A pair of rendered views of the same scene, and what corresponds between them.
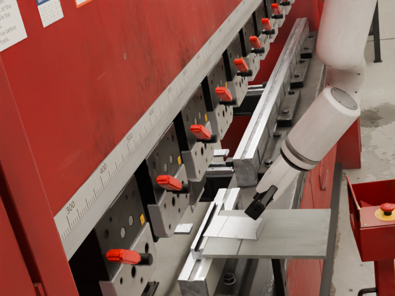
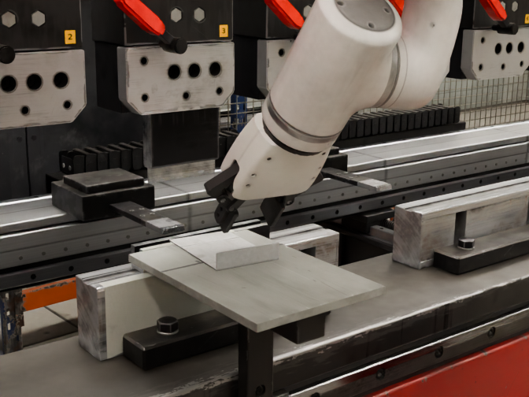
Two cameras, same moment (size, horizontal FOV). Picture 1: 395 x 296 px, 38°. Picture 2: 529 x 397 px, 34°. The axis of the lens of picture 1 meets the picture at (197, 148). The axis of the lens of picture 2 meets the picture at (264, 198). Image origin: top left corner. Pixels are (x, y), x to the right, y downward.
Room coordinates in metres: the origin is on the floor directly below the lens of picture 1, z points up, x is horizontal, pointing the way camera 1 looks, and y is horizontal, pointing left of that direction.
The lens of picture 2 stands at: (0.31, -0.64, 1.34)
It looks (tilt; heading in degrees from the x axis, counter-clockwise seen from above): 15 degrees down; 32
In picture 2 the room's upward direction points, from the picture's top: 1 degrees clockwise
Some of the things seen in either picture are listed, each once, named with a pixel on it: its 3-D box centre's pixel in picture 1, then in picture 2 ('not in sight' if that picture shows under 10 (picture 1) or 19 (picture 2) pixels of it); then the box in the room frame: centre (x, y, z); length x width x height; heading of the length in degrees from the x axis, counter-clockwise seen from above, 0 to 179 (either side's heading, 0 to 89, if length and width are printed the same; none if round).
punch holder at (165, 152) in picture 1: (149, 181); (1, 45); (0.93, 0.10, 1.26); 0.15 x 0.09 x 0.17; 160
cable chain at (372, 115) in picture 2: not in sight; (384, 121); (2.01, 0.13, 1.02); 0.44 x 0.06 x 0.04; 160
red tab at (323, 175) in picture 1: (323, 173); not in sight; (2.06, -0.48, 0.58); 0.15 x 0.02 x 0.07; 160
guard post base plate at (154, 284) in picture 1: (143, 288); not in sight; (2.32, 0.39, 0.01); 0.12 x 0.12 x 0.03; 70
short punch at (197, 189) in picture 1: (194, 182); (181, 141); (1.15, 0.02, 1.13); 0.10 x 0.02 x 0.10; 160
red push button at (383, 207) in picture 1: (387, 210); not in sight; (1.40, -0.50, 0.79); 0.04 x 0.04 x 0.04
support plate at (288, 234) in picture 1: (268, 232); (250, 272); (1.10, -0.12, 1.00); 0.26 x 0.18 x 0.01; 70
